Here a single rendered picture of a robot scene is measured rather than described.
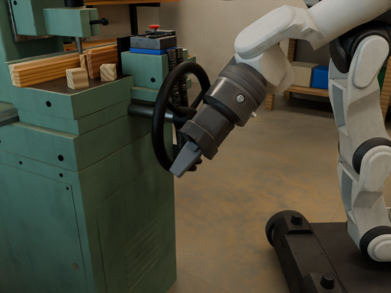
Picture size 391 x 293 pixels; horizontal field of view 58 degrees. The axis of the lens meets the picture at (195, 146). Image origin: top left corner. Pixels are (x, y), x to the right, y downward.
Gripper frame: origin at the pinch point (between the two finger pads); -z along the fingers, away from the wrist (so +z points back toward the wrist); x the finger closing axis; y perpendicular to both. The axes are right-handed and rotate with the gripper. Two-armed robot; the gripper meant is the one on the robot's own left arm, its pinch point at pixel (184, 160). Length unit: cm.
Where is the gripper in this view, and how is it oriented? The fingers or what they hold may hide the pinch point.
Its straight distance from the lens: 61.2
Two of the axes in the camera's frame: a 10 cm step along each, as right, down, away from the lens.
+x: 1.3, 2.2, 9.7
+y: -7.8, -5.8, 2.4
